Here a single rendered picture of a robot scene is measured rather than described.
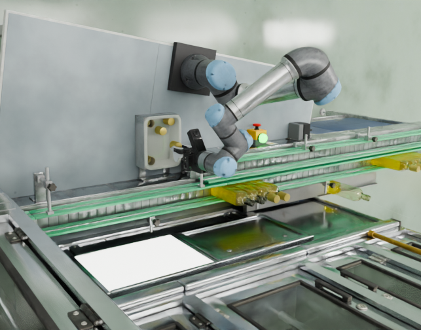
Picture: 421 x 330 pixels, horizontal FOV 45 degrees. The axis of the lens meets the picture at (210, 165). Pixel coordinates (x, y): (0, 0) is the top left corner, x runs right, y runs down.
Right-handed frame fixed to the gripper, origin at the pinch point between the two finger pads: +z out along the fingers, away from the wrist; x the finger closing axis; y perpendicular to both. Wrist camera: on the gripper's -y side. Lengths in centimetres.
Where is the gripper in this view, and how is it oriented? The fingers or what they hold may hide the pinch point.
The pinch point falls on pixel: (177, 146)
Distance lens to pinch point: 209.0
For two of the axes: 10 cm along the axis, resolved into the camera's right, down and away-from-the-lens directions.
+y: 0.0, 9.7, 2.4
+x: 8.2, -1.4, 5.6
